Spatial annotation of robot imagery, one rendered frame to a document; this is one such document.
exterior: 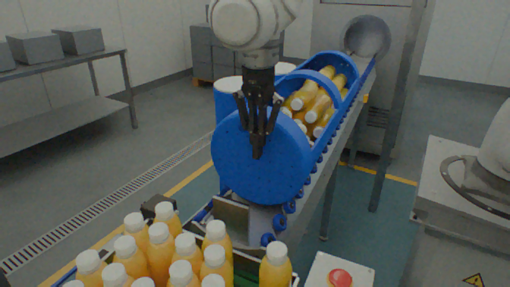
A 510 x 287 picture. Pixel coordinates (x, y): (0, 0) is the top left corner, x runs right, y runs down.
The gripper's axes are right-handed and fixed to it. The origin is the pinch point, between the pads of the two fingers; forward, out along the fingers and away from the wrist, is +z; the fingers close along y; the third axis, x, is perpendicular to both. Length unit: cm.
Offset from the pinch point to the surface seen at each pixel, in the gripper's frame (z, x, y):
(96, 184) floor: 116, 70, -181
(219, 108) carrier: 23, 65, -52
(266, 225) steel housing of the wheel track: 23.4, -2.4, 3.9
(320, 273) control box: 6.1, -25.8, 23.8
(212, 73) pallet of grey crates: 90, 323, -227
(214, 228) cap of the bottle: 8.0, -22.8, 1.0
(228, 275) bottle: 12.5, -28.5, 7.3
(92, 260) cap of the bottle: 8.0, -39.9, -14.5
